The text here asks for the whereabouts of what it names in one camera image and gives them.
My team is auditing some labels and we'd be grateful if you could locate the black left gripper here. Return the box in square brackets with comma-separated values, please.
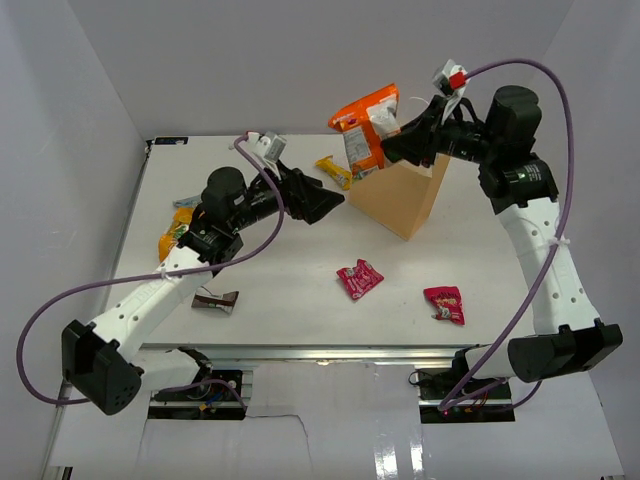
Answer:
[229, 160, 343, 233]

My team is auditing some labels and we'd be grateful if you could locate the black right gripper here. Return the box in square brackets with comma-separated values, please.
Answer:
[382, 95, 501, 168]

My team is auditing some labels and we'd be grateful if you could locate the orange Fox's candy bag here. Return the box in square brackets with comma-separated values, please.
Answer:
[328, 83, 400, 180]

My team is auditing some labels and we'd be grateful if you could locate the orange yellow snack bag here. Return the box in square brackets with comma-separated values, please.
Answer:
[157, 207, 194, 263]

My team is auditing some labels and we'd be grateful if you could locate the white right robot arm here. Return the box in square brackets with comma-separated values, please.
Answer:
[381, 85, 623, 401]

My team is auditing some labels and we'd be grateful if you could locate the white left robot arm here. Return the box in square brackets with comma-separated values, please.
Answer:
[61, 162, 345, 415]

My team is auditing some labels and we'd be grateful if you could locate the brown paper bag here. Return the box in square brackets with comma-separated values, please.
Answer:
[349, 155, 450, 240]

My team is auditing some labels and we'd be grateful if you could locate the yellow snack bar wrapper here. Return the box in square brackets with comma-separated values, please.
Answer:
[314, 155, 353, 191]

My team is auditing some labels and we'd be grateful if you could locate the pink red snack packet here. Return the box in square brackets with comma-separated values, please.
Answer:
[336, 259, 384, 301]

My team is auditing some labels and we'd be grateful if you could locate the silver blue snack wrapper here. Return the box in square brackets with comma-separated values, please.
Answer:
[172, 195, 201, 209]

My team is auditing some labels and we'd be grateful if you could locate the brown chocolate bar wrapper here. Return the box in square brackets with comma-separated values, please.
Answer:
[191, 286, 239, 315]

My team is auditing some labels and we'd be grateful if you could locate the red chips snack packet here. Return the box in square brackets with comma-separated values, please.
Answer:
[423, 286, 466, 326]

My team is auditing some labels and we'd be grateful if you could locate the left blue corner label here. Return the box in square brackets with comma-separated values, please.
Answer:
[153, 136, 189, 146]

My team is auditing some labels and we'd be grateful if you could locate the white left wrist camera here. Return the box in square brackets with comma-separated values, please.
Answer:
[248, 131, 287, 164]

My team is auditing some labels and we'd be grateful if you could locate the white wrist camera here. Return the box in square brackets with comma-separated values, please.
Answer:
[432, 59, 467, 119]
[248, 131, 287, 164]

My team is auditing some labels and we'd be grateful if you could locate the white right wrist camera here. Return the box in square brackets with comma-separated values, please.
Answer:
[432, 59, 467, 119]

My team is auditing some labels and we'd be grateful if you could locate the aluminium table frame rail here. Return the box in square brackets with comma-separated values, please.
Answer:
[134, 343, 481, 362]

